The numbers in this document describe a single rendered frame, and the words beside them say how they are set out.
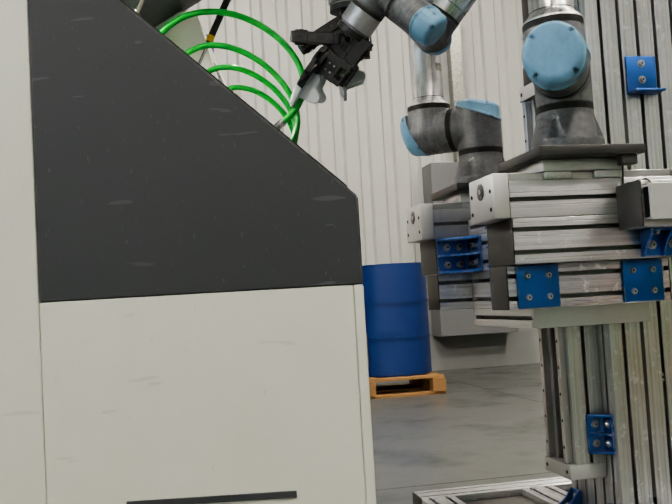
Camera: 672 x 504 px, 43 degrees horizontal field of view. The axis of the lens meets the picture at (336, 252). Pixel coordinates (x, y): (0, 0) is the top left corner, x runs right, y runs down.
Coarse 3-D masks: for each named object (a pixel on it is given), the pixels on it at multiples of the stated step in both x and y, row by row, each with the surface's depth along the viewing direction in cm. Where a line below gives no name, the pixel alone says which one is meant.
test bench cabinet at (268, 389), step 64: (64, 320) 153; (128, 320) 154; (192, 320) 154; (256, 320) 154; (320, 320) 155; (64, 384) 153; (128, 384) 153; (192, 384) 153; (256, 384) 154; (320, 384) 154; (64, 448) 152; (128, 448) 152; (192, 448) 153; (256, 448) 153; (320, 448) 153
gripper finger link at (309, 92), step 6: (312, 78) 184; (318, 78) 184; (306, 84) 184; (312, 84) 184; (318, 84) 184; (294, 90) 185; (300, 90) 184; (306, 90) 185; (312, 90) 184; (294, 96) 186; (300, 96) 185; (306, 96) 185; (312, 96) 185; (318, 96) 184; (294, 102) 187; (312, 102) 185
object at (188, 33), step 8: (176, 16) 228; (160, 24) 228; (176, 24) 228; (184, 24) 228; (192, 24) 228; (200, 24) 230; (168, 32) 228; (176, 32) 228; (184, 32) 228; (192, 32) 228; (200, 32) 228; (176, 40) 228; (184, 40) 228; (192, 40) 228; (200, 40) 228; (184, 48) 228; (192, 56) 227; (200, 56) 228; (208, 56) 228; (208, 64) 227; (216, 64) 262; (216, 72) 240; (224, 80) 297
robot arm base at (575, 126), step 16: (544, 112) 176; (560, 112) 174; (576, 112) 173; (592, 112) 176; (544, 128) 175; (560, 128) 173; (576, 128) 172; (592, 128) 173; (544, 144) 174; (560, 144) 172; (576, 144) 171
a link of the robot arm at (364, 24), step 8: (352, 8) 178; (360, 8) 184; (344, 16) 180; (352, 16) 178; (360, 16) 178; (368, 16) 178; (352, 24) 179; (360, 24) 178; (368, 24) 179; (376, 24) 180; (360, 32) 179; (368, 32) 180
